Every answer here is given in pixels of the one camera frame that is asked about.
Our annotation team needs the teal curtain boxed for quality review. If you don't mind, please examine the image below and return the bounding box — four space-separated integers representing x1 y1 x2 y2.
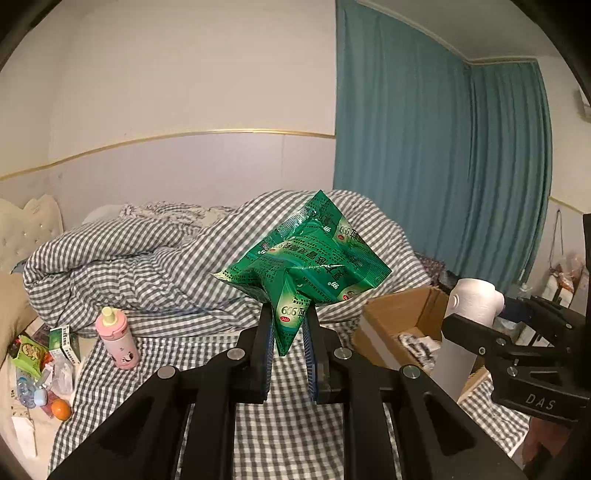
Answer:
335 0 476 278
455 60 554 289

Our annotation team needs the pink drinking bottle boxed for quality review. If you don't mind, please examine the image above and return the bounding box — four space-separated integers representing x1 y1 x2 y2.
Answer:
95 306 139 370

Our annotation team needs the floral patterned pillow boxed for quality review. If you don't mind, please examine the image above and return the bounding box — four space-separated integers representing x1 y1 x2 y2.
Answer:
119 200 232 227

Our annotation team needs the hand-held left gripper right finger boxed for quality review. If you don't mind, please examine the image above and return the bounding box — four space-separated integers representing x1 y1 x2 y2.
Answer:
302 308 529 480

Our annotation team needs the white tufted headboard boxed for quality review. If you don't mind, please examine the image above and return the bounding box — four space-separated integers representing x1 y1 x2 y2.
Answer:
0 194 64 273

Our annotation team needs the floral soft tissue pack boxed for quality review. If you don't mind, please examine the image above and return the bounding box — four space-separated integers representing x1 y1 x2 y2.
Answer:
398 331 441 370

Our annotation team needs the brown cardboard box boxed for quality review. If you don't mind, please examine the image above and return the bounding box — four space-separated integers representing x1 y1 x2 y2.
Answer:
351 285 490 402

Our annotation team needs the white paper sheet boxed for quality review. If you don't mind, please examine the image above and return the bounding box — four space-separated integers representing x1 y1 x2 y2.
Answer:
11 415 38 457

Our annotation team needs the green white medicine box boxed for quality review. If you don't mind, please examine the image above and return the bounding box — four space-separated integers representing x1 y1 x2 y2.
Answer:
48 324 81 363

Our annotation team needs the green snack packet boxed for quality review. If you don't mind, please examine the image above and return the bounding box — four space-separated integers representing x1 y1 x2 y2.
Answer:
10 336 49 381

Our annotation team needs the grey checked duvet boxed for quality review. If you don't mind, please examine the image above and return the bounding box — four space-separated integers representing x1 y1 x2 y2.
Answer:
22 188 430 340

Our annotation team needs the dark patterned bag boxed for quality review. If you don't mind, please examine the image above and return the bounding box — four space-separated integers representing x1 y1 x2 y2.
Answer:
418 254 446 287

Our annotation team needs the green foil packet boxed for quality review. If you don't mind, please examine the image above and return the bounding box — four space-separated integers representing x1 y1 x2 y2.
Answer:
210 189 393 357

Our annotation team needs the clear plastic bag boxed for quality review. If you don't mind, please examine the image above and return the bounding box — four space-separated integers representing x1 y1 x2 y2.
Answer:
46 360 77 400

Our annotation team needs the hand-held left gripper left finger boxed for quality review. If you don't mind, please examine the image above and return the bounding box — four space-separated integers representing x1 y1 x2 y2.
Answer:
48 305 273 480

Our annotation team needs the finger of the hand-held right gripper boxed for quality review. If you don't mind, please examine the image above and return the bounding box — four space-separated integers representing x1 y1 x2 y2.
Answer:
441 314 520 374
501 295 587 330

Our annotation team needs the dark hanging cable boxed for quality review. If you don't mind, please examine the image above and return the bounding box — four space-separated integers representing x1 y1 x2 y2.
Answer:
549 210 566 273

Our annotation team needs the grey checked bed sheet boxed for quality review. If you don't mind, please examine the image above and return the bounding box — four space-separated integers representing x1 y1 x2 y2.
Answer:
48 318 532 480

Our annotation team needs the person's right hand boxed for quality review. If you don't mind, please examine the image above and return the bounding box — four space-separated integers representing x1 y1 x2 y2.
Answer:
522 411 587 480

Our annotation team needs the plastic bag with goods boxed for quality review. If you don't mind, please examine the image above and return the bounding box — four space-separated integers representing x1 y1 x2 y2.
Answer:
547 254 587 305

